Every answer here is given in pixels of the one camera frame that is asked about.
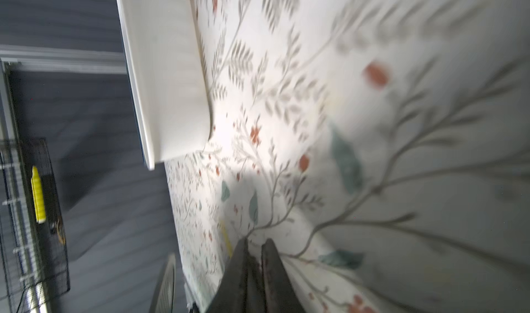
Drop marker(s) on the grey perforated cable spool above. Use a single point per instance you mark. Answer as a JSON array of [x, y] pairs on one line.
[[164, 294]]

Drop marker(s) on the black wire wall basket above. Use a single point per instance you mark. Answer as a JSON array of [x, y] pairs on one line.
[[34, 257]]

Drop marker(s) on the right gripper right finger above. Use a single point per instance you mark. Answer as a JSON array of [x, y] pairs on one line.
[[279, 293]]

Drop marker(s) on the white plastic bin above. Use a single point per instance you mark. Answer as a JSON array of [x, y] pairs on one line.
[[166, 75]]

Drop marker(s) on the yellow marker pen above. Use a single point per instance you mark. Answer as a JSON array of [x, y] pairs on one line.
[[38, 196]]

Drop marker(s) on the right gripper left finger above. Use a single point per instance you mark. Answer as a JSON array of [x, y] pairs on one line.
[[232, 292]]

